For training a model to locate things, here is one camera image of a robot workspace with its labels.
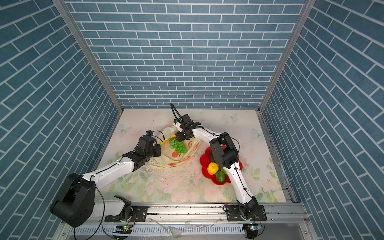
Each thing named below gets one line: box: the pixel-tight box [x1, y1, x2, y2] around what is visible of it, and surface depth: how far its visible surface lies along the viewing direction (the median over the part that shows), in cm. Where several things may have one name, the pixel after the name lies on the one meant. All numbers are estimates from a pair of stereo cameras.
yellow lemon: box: [207, 162, 219, 175], surface depth 86 cm
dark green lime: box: [215, 170, 225, 183], surface depth 82 cm
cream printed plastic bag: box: [149, 126, 203, 168], surface depth 94 cm
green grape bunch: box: [169, 138, 188, 156], surface depth 96 cm
